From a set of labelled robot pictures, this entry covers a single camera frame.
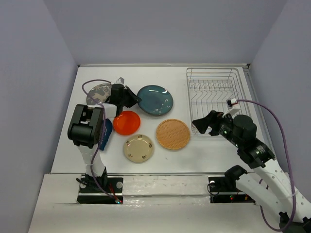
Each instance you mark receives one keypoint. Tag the woven bamboo round plate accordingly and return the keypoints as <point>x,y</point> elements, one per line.
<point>173,134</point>

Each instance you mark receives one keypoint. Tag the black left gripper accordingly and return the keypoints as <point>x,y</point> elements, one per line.
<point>134,99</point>

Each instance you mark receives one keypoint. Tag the cream patterned small plate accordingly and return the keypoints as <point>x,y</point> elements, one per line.
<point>138,148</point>

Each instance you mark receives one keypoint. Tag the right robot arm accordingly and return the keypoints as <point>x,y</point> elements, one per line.
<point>281,198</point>

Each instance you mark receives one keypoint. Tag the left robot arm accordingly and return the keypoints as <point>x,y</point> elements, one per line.
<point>88,127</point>

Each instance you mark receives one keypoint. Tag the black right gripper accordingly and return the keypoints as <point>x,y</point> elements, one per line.
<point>212,120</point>

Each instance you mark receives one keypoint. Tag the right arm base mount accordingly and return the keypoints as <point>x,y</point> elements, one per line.
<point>221,190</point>

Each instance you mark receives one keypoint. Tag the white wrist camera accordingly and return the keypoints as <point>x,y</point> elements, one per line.
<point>120,80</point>
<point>232,107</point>

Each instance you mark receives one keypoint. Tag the teal glazed ceramic plate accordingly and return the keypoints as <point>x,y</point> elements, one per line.
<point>155,100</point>

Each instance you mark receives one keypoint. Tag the dark blue patterned plate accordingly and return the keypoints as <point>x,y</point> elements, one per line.
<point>107,136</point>

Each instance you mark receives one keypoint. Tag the metal wire dish rack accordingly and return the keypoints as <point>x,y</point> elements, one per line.
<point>210,87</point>

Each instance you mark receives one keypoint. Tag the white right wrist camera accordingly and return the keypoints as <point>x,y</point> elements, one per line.
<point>232,107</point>

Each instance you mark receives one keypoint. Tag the orange plastic plate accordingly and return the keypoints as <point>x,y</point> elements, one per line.
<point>127,123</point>

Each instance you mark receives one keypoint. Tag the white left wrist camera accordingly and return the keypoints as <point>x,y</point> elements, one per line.
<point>120,80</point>

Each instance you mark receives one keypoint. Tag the grey reindeer pattern plate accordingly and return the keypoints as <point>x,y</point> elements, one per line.
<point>98,94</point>

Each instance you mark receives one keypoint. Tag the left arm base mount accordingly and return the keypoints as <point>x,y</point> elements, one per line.
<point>90,193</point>

